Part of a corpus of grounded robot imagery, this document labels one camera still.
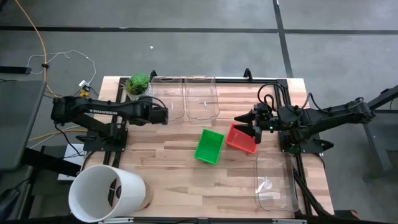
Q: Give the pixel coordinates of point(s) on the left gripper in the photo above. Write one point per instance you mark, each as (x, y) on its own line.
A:
(159, 115)

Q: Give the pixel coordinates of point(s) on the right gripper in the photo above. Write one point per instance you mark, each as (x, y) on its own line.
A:
(269, 124)

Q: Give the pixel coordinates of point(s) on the clear plastic bin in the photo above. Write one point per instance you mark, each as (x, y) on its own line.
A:
(276, 183)
(202, 99)
(171, 93)

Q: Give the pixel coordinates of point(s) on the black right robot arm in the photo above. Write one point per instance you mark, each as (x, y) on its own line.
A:
(326, 116)

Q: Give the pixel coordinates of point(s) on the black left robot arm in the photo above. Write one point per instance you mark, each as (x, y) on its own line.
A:
(102, 109)

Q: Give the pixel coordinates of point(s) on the succulent in white pot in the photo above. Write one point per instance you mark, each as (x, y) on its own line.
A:
(138, 84)

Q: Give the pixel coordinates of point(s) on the yellow plug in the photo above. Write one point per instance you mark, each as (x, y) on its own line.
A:
(84, 92)

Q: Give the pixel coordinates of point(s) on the round wooden lamp base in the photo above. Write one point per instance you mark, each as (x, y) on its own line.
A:
(149, 194)

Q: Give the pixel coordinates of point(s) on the white power adapter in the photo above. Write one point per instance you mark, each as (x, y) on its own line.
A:
(84, 84)

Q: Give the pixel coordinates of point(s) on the white flat box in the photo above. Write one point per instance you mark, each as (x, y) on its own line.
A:
(74, 149)

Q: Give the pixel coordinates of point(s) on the black desk beam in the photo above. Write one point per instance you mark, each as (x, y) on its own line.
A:
(49, 161)

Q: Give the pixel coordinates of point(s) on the grey metal table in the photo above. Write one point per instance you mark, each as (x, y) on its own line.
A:
(382, 137)

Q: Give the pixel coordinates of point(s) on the grey desk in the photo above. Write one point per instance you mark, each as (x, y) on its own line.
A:
(18, 124)

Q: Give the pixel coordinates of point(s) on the black flat floor bar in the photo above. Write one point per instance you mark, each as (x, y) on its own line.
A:
(14, 70)

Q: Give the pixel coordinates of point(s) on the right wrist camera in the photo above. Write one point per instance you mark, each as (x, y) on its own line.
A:
(261, 112)

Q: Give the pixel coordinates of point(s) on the black frame bracket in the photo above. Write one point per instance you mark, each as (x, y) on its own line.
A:
(152, 74)
(247, 74)

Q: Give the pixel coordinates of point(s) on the black aluminium table frame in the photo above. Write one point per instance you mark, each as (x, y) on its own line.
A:
(236, 81)

